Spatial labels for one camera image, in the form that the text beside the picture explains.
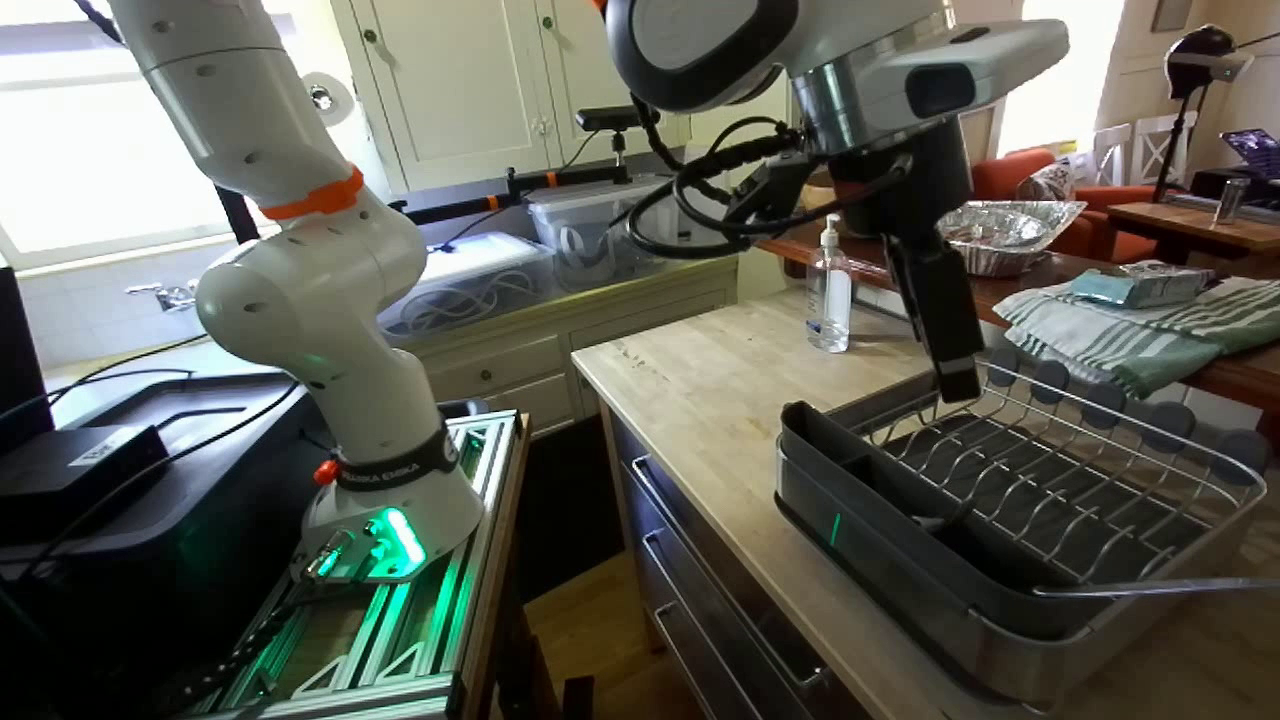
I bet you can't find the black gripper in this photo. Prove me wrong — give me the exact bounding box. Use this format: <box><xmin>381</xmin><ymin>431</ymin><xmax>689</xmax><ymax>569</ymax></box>
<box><xmin>831</xmin><ymin>111</ymin><xmax>993</xmax><ymax>407</ymax></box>

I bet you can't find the silver metal spoon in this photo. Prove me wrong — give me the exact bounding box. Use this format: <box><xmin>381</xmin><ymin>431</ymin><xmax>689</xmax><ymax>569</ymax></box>
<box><xmin>1033</xmin><ymin>572</ymin><xmax>1280</xmax><ymax>606</ymax></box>

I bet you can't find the aluminium foil pan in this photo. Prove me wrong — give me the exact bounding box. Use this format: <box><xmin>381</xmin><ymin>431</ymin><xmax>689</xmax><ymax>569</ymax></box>
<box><xmin>935</xmin><ymin>197</ymin><xmax>1093</xmax><ymax>279</ymax></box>

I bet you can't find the clear hand sanitizer bottle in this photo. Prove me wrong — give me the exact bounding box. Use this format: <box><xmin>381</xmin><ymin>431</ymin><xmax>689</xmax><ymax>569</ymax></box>
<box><xmin>805</xmin><ymin>211</ymin><xmax>858</xmax><ymax>359</ymax></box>

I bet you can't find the teal striped dish towel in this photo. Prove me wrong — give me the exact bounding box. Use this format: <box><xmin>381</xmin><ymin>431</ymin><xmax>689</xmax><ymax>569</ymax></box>
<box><xmin>993</xmin><ymin>279</ymin><xmax>1222</xmax><ymax>399</ymax></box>

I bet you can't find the orange sofa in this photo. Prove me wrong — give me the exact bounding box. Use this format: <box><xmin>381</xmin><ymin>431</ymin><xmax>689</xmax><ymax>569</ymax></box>
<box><xmin>968</xmin><ymin>149</ymin><xmax>1162</xmax><ymax>265</ymax></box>

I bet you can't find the dark wooden table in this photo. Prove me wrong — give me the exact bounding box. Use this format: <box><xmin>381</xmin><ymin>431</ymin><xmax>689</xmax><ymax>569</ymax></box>
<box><xmin>742</xmin><ymin>197</ymin><xmax>1280</xmax><ymax>415</ymax></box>

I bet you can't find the black cutlery holder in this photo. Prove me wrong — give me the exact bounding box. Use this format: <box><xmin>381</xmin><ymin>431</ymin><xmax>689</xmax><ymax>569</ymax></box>
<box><xmin>774</xmin><ymin>398</ymin><xmax>1074</xmax><ymax>600</ymax></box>

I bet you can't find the light blue sponge pack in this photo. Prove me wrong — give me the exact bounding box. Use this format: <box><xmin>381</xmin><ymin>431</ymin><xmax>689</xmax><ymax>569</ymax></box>
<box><xmin>1064</xmin><ymin>260</ymin><xmax>1216</xmax><ymax>316</ymax></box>

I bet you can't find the white lattice chair back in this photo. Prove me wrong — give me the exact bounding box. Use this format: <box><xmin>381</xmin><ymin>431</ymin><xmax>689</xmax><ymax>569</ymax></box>
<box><xmin>1087</xmin><ymin>111</ymin><xmax>1195</xmax><ymax>194</ymax></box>

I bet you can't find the wooden side table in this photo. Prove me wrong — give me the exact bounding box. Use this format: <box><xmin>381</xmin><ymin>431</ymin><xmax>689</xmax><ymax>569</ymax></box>
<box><xmin>1105</xmin><ymin>197</ymin><xmax>1280</xmax><ymax>265</ymax></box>

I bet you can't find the stainless steel drainer tray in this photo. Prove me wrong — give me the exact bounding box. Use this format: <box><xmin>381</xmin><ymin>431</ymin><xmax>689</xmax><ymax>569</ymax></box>
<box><xmin>771</xmin><ymin>355</ymin><xmax>1270</xmax><ymax>713</ymax></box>

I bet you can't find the white green striped towel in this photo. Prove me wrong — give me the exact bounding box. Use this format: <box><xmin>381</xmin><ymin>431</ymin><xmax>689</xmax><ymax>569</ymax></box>
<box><xmin>1156</xmin><ymin>272</ymin><xmax>1280</xmax><ymax>359</ymax></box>

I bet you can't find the purple object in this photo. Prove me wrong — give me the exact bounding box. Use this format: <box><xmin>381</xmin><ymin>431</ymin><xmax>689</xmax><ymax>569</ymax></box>
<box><xmin>1218</xmin><ymin>126</ymin><xmax>1280</xmax><ymax>185</ymax></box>

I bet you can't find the grey counter drawer unit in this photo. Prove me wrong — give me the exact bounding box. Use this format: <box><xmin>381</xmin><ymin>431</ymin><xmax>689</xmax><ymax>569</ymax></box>
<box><xmin>597</xmin><ymin>404</ymin><xmax>873</xmax><ymax>720</ymax></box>

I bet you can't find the clear plastic container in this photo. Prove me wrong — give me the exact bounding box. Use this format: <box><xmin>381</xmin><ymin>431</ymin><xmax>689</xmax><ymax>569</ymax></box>
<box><xmin>521</xmin><ymin>182</ymin><xmax>664</xmax><ymax>272</ymax></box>

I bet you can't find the white drawer cabinet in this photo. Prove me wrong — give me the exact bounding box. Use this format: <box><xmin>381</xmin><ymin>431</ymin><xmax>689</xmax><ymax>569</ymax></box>
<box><xmin>392</xmin><ymin>249</ymin><xmax>742</xmax><ymax>438</ymax></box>

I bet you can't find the grey patterned mat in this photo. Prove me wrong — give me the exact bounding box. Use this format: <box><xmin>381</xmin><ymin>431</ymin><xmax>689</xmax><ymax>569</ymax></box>
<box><xmin>374</xmin><ymin>231</ymin><xmax>570</xmax><ymax>340</ymax></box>

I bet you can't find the black rod with orange clamps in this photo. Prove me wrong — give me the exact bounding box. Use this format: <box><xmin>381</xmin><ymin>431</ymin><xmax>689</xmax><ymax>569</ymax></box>
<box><xmin>389</xmin><ymin>155</ymin><xmax>631</xmax><ymax>230</ymax></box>

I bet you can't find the aluminium extrusion robot stand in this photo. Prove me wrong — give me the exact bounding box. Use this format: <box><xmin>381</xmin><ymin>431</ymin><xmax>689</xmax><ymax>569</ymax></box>
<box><xmin>195</xmin><ymin>404</ymin><xmax>537</xmax><ymax>720</ymax></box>

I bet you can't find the large black controller box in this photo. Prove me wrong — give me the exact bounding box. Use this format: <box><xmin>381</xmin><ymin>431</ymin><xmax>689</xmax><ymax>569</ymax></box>
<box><xmin>0</xmin><ymin>369</ymin><xmax>340</xmax><ymax>720</ymax></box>

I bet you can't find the small black box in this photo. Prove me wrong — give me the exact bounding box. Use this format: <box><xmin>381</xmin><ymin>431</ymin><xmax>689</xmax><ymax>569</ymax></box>
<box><xmin>0</xmin><ymin>415</ymin><xmax>177</xmax><ymax>550</ymax></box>

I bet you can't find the black monitor edge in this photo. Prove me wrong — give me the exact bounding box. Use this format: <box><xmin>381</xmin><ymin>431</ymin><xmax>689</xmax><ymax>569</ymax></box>
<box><xmin>0</xmin><ymin>256</ymin><xmax>61</xmax><ymax>455</ymax></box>

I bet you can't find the metal wire dish rack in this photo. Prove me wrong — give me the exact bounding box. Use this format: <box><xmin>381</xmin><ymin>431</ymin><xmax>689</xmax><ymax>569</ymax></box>
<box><xmin>875</xmin><ymin>407</ymin><xmax>1213</xmax><ymax>594</ymax></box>

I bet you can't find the chrome wire dish rack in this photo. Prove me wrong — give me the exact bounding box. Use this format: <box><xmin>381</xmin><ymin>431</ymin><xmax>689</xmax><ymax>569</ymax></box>
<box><xmin>853</xmin><ymin>348</ymin><xmax>1270</xmax><ymax>645</ymax></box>

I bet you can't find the grey wrist camera housing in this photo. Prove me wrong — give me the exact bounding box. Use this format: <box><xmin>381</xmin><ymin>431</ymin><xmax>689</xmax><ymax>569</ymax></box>
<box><xmin>796</xmin><ymin>18</ymin><xmax>1074</xmax><ymax>155</ymax></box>

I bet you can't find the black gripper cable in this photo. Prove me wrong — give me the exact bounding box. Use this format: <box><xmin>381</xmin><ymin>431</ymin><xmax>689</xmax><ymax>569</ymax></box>
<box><xmin>621</xmin><ymin>97</ymin><xmax>854</xmax><ymax>265</ymax></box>

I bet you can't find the silver drawer handle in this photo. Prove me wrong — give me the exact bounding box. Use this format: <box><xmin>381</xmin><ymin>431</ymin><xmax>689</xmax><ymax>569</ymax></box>
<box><xmin>636</xmin><ymin>526</ymin><xmax>774</xmax><ymax>720</ymax></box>
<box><xmin>626</xmin><ymin>453</ymin><xmax>834</xmax><ymax>700</ymax></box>

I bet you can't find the black camera on tripod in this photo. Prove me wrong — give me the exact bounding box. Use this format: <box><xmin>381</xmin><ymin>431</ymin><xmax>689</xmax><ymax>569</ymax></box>
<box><xmin>1151</xmin><ymin>20</ymin><xmax>1259</xmax><ymax>207</ymax></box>

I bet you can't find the white wall cabinet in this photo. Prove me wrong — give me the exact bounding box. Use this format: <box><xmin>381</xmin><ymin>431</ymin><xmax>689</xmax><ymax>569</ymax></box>
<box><xmin>329</xmin><ymin>0</ymin><xmax>636</xmax><ymax>194</ymax></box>

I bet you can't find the round white wall fitting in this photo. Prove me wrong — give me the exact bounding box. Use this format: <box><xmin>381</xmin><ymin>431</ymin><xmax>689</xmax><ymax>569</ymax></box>
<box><xmin>299</xmin><ymin>68</ymin><xmax>358</xmax><ymax>131</ymax></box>

